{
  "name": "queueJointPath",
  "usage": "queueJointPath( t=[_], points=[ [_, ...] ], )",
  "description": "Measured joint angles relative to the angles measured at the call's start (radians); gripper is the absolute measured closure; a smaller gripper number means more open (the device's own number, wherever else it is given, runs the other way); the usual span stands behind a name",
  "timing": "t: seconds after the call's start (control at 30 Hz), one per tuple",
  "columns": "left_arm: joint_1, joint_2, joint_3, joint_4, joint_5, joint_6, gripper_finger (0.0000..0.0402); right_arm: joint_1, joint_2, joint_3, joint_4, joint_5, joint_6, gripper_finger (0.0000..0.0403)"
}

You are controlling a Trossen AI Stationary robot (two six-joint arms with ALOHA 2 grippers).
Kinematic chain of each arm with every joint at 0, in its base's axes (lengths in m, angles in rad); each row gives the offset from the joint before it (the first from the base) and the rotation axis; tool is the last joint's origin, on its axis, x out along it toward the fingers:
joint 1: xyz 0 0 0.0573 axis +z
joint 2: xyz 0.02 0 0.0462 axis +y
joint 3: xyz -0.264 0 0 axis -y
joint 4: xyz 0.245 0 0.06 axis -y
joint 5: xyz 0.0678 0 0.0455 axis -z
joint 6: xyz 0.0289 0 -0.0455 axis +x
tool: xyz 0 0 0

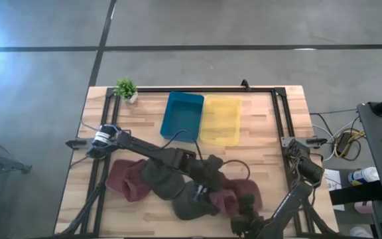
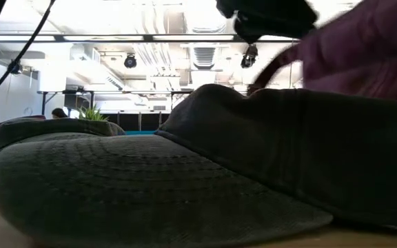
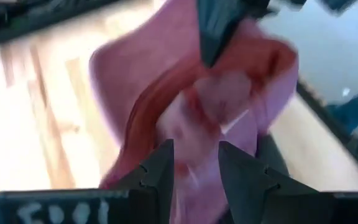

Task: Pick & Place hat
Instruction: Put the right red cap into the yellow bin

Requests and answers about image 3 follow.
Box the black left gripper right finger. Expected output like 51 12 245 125
218 140 334 224

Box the maroon baseball cap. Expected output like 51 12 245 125
88 0 300 224

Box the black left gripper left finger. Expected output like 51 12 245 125
113 139 175 224

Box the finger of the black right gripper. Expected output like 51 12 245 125
197 0 275 68

